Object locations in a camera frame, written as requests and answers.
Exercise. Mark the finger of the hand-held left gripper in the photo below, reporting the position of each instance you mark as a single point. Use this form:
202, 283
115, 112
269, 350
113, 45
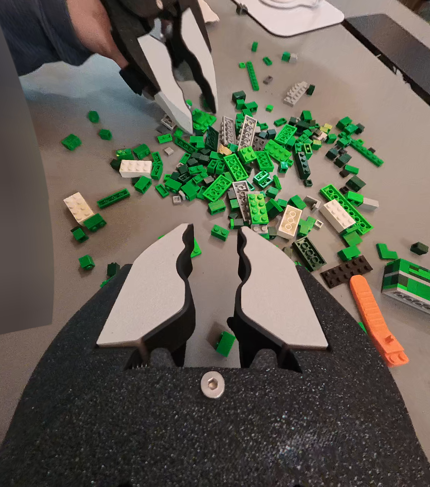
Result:
161, 72
199, 49

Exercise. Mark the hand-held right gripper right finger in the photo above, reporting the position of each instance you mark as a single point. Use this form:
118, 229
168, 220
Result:
276, 300

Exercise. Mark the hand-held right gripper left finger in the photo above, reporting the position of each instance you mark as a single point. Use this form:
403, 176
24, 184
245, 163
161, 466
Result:
150, 296

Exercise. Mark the green square plate tiles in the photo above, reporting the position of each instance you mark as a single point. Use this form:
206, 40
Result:
203, 121

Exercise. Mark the pile of green toy bricks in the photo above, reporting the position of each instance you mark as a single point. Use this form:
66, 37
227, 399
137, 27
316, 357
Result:
218, 188

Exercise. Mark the person's left forearm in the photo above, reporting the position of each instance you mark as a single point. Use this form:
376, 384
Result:
89, 26

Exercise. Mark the small dark green brick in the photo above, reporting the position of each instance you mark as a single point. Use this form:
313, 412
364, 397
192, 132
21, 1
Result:
113, 269
310, 89
419, 248
80, 234

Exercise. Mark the grey square plate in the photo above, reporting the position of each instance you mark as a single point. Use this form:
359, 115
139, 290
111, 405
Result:
167, 121

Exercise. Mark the long narrow green plate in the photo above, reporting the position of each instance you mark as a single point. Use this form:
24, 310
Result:
367, 153
252, 76

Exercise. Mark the black studded plate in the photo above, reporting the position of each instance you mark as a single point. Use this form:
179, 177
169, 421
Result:
346, 271

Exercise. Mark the cream brick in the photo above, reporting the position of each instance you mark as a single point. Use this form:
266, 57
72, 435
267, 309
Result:
290, 220

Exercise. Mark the large white brick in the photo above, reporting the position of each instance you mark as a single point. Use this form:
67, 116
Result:
337, 215
135, 168

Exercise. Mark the white mat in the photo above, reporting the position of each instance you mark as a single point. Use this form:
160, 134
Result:
298, 23

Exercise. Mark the orange brick separator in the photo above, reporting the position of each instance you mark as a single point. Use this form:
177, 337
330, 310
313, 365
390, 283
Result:
376, 323

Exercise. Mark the short green flat plate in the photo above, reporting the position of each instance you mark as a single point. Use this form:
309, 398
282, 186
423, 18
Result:
113, 198

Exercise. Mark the light grey studded plate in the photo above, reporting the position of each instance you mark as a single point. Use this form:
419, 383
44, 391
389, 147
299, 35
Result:
295, 94

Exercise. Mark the small white brick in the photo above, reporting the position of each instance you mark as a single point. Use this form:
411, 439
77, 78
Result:
78, 207

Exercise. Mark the wide long green plate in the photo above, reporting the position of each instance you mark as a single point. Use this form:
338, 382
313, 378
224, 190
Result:
361, 222

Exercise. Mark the green corner plate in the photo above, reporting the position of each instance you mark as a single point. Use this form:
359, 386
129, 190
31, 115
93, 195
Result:
384, 252

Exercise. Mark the green and grey brick assembly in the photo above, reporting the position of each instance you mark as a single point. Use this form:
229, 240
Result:
416, 285

